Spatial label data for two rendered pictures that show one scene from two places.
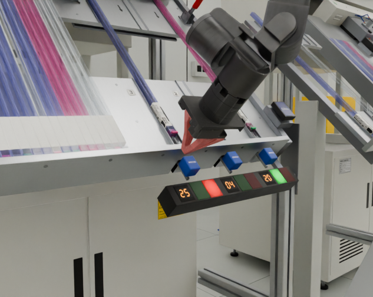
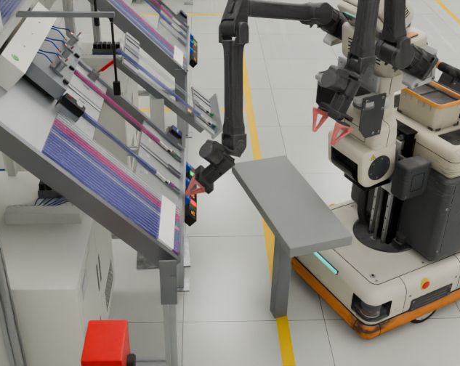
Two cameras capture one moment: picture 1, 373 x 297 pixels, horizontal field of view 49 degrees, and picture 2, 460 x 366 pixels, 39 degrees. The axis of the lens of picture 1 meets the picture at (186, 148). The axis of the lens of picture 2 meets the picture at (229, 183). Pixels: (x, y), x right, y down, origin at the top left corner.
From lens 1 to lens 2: 1.92 m
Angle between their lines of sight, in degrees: 55
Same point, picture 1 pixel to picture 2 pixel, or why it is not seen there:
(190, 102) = (203, 180)
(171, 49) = not seen: outside the picture
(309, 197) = not seen: hidden behind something
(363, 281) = (276, 223)
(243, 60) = (230, 163)
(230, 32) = (220, 149)
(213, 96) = (214, 176)
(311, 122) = (160, 113)
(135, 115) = (158, 186)
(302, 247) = not seen: hidden behind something
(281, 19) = (242, 144)
